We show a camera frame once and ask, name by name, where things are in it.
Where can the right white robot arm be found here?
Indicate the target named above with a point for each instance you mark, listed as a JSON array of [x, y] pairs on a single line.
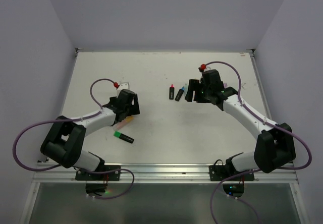
[[274, 145]]

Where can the aluminium mounting rail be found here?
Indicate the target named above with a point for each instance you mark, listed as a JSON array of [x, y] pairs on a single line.
[[166, 173]]

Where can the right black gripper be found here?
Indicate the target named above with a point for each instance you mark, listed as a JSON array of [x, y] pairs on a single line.
[[194, 86]]

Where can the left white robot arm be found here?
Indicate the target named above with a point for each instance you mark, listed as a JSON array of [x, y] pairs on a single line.
[[64, 141]]

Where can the blue capped black highlighter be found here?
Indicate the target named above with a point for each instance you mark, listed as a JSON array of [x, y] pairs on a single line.
[[179, 94]]

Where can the mint green pastel highlighter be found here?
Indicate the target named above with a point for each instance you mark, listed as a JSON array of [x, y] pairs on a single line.
[[185, 88]]

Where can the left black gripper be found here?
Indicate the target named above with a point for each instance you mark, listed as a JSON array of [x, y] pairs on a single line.
[[133, 108]]

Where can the pink capped black highlighter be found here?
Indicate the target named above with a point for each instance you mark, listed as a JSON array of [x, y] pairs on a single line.
[[171, 92]]

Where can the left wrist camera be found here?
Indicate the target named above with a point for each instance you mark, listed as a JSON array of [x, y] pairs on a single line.
[[123, 85]]

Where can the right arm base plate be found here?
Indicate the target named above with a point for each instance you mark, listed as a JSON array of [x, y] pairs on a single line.
[[221, 170]]

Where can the peach pastel highlighter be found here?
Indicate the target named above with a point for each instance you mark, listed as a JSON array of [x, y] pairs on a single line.
[[123, 123]]

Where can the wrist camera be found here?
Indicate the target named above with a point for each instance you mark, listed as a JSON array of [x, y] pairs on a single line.
[[123, 85], [204, 68]]

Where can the green capped black highlighter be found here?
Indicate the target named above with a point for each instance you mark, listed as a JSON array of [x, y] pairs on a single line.
[[123, 137]]

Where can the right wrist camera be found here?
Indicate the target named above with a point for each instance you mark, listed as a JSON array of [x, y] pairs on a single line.
[[204, 68]]

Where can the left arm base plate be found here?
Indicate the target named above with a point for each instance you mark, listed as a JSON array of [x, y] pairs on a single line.
[[104, 172]]

